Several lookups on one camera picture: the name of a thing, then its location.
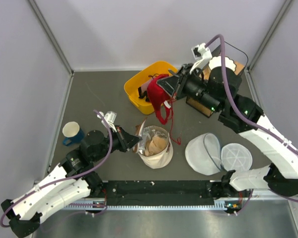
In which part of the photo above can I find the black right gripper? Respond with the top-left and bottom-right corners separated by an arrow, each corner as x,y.
157,63 -> 221,114

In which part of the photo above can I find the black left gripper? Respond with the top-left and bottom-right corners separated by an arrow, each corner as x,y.
92,125 -> 143,162

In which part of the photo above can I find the red bra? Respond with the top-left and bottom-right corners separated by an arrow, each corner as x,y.
147,74 -> 181,145

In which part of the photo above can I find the cream bag with brown zipper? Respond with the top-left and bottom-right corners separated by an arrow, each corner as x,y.
133,118 -> 173,169

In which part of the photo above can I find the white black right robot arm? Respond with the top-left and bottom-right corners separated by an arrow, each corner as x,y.
157,63 -> 298,197

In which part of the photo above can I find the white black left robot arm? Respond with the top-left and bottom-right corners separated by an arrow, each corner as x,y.
1,126 -> 141,238

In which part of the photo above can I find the beige bra in bag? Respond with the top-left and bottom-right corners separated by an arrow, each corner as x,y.
145,136 -> 168,157

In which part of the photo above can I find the black and pink bra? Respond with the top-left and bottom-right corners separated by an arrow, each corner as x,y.
138,84 -> 150,102

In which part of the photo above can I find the white mesh laundry bag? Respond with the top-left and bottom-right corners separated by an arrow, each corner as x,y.
185,133 -> 253,176

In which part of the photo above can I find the yellow plastic basket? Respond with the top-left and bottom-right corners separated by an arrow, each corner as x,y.
124,61 -> 177,115

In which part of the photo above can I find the white scalloped bowl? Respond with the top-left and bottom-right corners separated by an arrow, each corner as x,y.
208,56 -> 237,72

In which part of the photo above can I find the blue mug white inside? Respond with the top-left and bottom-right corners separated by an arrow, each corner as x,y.
62,121 -> 84,146

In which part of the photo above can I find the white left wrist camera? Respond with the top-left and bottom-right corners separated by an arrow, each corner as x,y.
97,111 -> 117,132

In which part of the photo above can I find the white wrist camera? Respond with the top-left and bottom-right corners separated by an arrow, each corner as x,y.
97,111 -> 117,132
190,43 -> 212,74

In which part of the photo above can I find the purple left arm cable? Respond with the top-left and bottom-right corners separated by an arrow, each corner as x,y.
0,109 -> 113,228

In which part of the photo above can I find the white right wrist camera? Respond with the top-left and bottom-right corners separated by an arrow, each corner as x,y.
190,43 -> 212,74

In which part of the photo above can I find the black wire wooden shelf rack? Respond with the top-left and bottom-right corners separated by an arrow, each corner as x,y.
185,41 -> 249,119

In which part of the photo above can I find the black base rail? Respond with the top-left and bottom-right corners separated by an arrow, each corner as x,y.
104,180 -> 227,206

